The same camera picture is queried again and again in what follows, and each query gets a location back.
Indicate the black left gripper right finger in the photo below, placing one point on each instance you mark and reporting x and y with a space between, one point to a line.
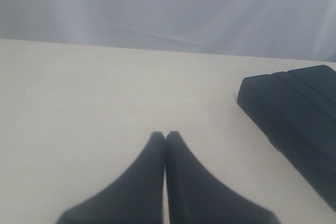
196 196

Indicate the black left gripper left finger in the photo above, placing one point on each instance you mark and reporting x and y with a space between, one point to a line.
136 196

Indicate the black plastic tool case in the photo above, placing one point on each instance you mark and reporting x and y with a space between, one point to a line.
295 109

